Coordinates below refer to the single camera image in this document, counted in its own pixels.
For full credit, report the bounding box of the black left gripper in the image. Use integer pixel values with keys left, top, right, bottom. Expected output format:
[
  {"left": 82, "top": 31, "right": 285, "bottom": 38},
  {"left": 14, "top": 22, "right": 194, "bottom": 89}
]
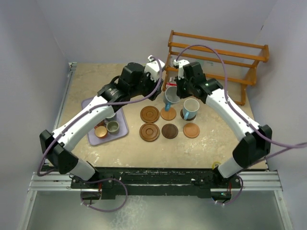
[{"left": 130, "top": 67, "right": 163, "bottom": 100}]

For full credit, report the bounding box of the large blue mug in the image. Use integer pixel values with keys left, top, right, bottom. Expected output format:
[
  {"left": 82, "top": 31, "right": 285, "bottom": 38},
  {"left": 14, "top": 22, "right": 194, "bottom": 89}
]
[{"left": 164, "top": 86, "right": 180, "bottom": 112}]

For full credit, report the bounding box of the light blue mug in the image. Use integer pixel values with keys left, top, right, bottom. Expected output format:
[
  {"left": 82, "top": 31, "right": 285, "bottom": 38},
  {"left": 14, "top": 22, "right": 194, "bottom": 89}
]
[{"left": 182, "top": 98, "right": 200, "bottom": 120}]

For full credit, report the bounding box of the dark wood coaster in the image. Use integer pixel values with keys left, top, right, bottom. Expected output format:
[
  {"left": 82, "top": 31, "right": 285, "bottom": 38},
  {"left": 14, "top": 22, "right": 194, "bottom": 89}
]
[{"left": 180, "top": 110, "right": 197, "bottom": 121}]

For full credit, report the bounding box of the large brown ringed coaster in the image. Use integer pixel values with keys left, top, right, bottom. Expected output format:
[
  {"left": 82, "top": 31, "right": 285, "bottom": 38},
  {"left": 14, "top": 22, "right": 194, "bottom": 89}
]
[{"left": 140, "top": 106, "right": 160, "bottom": 123}]

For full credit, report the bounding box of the light orange wood coaster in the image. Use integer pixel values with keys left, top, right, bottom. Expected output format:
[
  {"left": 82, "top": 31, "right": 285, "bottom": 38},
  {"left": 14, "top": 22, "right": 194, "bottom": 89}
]
[{"left": 183, "top": 123, "right": 200, "bottom": 138}]

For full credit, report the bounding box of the teal blue cup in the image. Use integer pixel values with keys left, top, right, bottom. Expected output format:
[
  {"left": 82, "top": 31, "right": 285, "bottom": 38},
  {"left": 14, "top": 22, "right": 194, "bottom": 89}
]
[{"left": 106, "top": 113, "right": 117, "bottom": 121}]

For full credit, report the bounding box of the large brown grooved coaster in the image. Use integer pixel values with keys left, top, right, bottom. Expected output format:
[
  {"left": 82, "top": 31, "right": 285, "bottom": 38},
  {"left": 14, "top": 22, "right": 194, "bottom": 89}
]
[{"left": 139, "top": 123, "right": 160, "bottom": 142}]

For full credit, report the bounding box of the dark walnut coaster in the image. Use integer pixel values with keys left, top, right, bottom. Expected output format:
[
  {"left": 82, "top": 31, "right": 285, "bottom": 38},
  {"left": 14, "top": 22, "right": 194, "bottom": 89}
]
[{"left": 162, "top": 123, "right": 178, "bottom": 139}]

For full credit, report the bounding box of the olive green cup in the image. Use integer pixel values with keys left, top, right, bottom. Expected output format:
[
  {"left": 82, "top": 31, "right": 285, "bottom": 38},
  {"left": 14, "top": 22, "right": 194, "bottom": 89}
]
[{"left": 106, "top": 121, "right": 119, "bottom": 134}]

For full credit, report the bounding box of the red handled white cup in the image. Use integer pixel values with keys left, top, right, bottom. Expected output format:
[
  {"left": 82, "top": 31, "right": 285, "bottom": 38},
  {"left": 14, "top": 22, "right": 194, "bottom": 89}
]
[{"left": 94, "top": 120, "right": 105, "bottom": 129}]

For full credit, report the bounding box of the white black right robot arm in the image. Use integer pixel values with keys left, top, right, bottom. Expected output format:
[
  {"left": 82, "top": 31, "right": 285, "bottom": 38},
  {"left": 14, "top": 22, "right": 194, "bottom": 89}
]
[{"left": 173, "top": 60, "right": 272, "bottom": 187}]

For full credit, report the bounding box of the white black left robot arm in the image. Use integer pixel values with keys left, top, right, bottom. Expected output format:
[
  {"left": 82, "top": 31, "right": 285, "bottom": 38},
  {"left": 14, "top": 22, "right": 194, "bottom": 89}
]
[{"left": 37, "top": 56, "right": 165, "bottom": 188}]

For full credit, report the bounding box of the orange brown cup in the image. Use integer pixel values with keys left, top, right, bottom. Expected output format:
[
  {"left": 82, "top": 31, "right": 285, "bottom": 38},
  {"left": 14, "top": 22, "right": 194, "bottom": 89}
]
[{"left": 94, "top": 126, "right": 108, "bottom": 138}]

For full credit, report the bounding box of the red white box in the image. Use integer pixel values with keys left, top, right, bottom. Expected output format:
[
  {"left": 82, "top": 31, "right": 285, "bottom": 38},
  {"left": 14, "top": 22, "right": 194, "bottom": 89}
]
[{"left": 165, "top": 82, "right": 177, "bottom": 89}]

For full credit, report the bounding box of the wooden shelf rack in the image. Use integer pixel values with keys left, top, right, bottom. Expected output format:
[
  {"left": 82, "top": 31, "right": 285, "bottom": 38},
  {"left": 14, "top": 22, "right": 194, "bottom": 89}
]
[{"left": 163, "top": 30, "right": 270, "bottom": 105}]

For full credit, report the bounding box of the lavender plastic tray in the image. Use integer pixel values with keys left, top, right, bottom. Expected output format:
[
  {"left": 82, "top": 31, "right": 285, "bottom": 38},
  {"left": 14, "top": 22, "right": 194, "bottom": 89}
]
[{"left": 87, "top": 108, "right": 129, "bottom": 146}]

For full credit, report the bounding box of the yellow tape roll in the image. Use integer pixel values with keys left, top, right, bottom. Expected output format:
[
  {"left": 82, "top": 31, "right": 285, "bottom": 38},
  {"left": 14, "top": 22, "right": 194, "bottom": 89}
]
[{"left": 212, "top": 161, "right": 221, "bottom": 170}]

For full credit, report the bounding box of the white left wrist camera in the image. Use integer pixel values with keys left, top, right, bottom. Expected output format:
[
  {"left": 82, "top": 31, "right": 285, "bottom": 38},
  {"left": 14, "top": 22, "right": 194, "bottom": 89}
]
[{"left": 144, "top": 55, "right": 165, "bottom": 82}]

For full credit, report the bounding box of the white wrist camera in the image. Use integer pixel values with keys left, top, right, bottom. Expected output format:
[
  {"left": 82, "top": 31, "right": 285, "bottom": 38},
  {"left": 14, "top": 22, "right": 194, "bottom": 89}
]
[
  {"left": 144, "top": 55, "right": 165, "bottom": 82},
  {"left": 173, "top": 59, "right": 189, "bottom": 80}
]

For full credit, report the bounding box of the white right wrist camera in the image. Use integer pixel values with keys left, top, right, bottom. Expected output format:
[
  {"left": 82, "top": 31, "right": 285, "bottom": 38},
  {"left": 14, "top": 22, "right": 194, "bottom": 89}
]
[{"left": 173, "top": 59, "right": 189, "bottom": 80}]

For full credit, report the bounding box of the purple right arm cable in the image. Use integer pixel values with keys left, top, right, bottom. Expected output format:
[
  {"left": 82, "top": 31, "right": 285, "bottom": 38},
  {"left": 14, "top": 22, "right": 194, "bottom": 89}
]
[{"left": 176, "top": 45, "right": 307, "bottom": 207}]

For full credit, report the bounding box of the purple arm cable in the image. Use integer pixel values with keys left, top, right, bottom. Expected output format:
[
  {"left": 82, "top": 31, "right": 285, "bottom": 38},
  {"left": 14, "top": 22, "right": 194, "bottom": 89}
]
[
  {"left": 176, "top": 45, "right": 307, "bottom": 207},
  {"left": 36, "top": 55, "right": 163, "bottom": 177}
]

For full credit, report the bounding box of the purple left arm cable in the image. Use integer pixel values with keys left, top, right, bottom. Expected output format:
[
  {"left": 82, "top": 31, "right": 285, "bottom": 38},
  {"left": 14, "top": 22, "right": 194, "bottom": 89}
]
[{"left": 36, "top": 55, "right": 163, "bottom": 177}]

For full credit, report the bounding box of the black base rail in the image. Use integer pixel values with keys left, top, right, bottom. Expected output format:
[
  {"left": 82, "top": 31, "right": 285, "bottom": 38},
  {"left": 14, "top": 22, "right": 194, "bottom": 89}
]
[{"left": 71, "top": 167, "right": 241, "bottom": 199}]

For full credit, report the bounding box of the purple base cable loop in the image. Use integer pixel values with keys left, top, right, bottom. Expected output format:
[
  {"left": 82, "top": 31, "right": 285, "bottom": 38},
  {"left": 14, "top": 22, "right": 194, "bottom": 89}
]
[{"left": 80, "top": 176, "right": 130, "bottom": 212}]

